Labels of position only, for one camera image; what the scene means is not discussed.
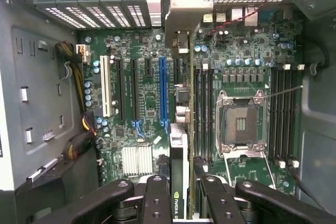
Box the black RAM slot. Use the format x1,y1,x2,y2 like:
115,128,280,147
200,62,208,168
207,63,215,166
268,68,278,166
275,63,286,169
282,63,292,166
193,62,201,167

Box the long black expansion slot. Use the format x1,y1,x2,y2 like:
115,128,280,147
116,58,127,122
130,58,143,137

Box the white expansion slot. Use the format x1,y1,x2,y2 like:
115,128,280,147
99,55,113,119

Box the blue expansion slot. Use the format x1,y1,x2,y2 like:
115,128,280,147
158,56,170,135

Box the short black expansion slot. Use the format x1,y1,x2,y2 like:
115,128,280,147
144,58,153,77

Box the perforated metal slot cover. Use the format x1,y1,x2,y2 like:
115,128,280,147
64,6,102,29
85,5,117,28
127,5,147,28
43,7,87,30
106,5,131,28

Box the silver finned heatsink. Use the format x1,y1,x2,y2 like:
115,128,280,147
121,145,154,177

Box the black box inside case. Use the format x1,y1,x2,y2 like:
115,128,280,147
14,147,100,224

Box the CPU socket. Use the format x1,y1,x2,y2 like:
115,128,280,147
215,90,268,154

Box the green motherboard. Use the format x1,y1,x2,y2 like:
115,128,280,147
77,6,306,196

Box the thin metal locking lever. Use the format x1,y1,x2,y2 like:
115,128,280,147
258,85,304,101

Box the grey PC case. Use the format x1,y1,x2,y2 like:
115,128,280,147
0,0,336,224

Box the white power connector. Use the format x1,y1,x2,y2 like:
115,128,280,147
76,45,92,63

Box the yellow black power cable bundle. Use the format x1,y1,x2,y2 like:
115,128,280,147
54,40,98,161

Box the red black twisted wire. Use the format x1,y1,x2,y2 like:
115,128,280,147
206,0,271,38

